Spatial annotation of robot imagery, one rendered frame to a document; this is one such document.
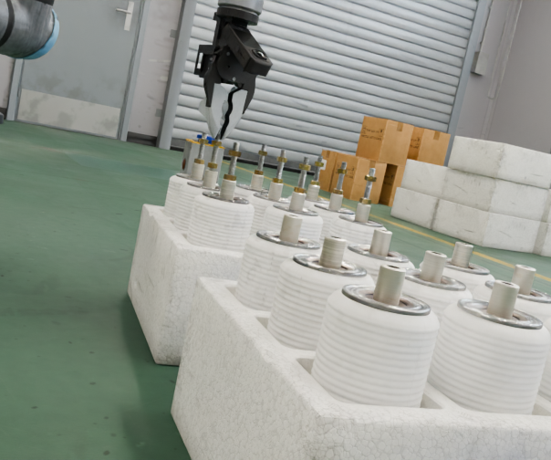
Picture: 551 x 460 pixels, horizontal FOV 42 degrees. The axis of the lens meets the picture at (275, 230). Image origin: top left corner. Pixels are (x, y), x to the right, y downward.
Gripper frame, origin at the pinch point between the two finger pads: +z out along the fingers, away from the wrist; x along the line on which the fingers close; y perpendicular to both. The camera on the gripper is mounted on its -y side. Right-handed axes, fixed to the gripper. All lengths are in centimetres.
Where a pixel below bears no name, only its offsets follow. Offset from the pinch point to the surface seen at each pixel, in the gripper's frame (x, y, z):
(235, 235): 2.8, -15.6, 14.6
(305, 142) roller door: -357, 463, 5
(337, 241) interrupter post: 15, -54, 7
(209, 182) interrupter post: 0.5, -0.3, 8.6
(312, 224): -8.7, -18.7, 11.0
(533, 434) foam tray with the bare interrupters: 8, -74, 17
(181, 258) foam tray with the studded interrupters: 11.6, -16.4, 18.6
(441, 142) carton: -335, 267, -18
